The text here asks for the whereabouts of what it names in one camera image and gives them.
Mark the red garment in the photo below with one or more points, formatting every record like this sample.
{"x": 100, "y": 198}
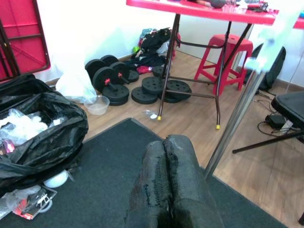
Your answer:
{"x": 145, "y": 70}

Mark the black weight plate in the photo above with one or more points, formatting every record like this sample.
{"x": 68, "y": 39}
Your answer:
{"x": 152, "y": 84}
{"x": 134, "y": 76}
{"x": 178, "y": 86}
{"x": 118, "y": 92}
{"x": 143, "y": 95}
{"x": 158, "y": 71}

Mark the white plastic rubbish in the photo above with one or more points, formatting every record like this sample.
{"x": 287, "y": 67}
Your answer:
{"x": 23, "y": 126}

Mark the black power adapter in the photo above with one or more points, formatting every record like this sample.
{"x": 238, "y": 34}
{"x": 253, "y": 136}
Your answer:
{"x": 275, "y": 121}

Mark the red folded table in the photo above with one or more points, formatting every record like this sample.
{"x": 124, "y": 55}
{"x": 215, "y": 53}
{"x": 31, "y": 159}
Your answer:
{"x": 21, "y": 21}

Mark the dark clothes pile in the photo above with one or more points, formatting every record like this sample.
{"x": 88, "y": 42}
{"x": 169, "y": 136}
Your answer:
{"x": 154, "y": 45}

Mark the white round plastic container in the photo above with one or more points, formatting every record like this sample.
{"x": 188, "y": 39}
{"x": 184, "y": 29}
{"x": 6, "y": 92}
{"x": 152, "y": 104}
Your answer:
{"x": 55, "y": 180}

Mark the black red tool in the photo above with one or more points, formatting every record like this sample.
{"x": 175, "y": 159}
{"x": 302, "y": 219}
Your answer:
{"x": 257, "y": 6}

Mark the black padded seat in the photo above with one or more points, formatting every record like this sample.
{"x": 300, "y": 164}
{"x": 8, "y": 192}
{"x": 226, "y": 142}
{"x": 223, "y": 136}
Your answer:
{"x": 289, "y": 104}

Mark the black rubbish bag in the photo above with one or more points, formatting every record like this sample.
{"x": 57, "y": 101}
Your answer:
{"x": 54, "y": 142}

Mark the white plastic bag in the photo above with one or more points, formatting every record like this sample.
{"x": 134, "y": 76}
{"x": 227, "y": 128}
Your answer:
{"x": 71, "y": 88}

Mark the white power strip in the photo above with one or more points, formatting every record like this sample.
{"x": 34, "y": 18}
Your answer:
{"x": 287, "y": 124}

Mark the black round object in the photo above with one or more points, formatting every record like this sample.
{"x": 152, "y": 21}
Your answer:
{"x": 217, "y": 3}

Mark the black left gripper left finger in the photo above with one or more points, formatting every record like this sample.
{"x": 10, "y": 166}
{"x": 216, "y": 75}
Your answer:
{"x": 147, "y": 190}

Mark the clear plastic bowl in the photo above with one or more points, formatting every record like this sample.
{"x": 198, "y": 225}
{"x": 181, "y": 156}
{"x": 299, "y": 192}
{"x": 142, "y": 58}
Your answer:
{"x": 96, "y": 108}

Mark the clear red blister packaging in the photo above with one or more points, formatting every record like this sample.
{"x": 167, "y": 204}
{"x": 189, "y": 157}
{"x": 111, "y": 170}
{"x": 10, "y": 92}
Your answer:
{"x": 28, "y": 209}

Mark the red folding table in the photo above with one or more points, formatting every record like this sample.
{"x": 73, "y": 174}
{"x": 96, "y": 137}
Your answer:
{"x": 213, "y": 13}

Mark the black floor mat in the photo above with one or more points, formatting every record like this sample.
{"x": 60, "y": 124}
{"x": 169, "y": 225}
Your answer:
{"x": 107, "y": 178}

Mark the red plastic stool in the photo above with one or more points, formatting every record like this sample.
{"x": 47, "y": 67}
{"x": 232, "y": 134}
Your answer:
{"x": 228, "y": 42}

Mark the black dumbbell red collar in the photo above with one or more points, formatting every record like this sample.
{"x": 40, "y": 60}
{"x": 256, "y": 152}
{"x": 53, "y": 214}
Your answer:
{"x": 102, "y": 76}
{"x": 120, "y": 70}

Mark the pink red wrapper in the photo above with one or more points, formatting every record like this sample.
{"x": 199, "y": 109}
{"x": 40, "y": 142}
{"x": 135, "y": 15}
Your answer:
{"x": 9, "y": 147}

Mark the small clear plastic wrapper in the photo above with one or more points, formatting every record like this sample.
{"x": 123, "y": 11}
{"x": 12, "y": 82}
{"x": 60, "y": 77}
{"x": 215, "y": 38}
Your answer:
{"x": 152, "y": 116}

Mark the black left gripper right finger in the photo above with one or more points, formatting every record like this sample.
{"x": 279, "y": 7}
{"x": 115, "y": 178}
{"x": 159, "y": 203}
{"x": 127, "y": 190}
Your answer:
{"x": 190, "y": 190}

